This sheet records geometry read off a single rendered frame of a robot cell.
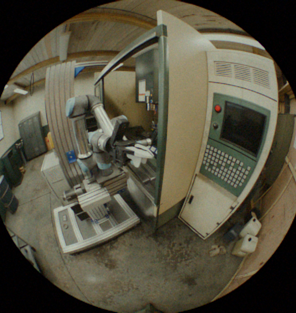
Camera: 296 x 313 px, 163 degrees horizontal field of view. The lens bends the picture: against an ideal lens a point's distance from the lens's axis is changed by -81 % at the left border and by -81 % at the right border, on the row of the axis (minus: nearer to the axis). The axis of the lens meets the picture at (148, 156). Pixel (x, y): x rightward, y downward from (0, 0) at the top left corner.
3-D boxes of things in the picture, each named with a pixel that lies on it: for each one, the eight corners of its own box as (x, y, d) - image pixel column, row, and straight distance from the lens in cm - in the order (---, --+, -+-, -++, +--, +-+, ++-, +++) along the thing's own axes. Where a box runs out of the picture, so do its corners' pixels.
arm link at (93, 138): (101, 143, 64) (98, 128, 61) (113, 148, 55) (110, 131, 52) (89, 148, 61) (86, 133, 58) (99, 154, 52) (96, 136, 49)
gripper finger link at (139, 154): (151, 170, 36) (130, 161, 41) (153, 153, 34) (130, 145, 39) (145, 174, 34) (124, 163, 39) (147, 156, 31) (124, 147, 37)
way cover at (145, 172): (144, 188, 138) (144, 178, 127) (117, 157, 204) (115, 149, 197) (163, 179, 151) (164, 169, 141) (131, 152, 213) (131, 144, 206)
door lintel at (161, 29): (162, 35, 67) (161, 23, 75) (94, 85, 255) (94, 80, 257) (168, 37, 70) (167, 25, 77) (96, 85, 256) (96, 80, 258)
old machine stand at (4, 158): (21, 184, 466) (7, 154, 439) (13, 188, 498) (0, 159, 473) (24, 175, 509) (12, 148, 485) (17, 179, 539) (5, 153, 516)
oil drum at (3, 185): (12, 218, 384) (-7, 192, 356) (9, 208, 437) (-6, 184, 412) (20, 205, 370) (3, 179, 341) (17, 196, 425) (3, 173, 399)
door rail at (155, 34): (155, 35, 67) (155, 31, 69) (93, 85, 252) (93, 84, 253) (159, 37, 69) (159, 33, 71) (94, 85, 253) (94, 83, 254)
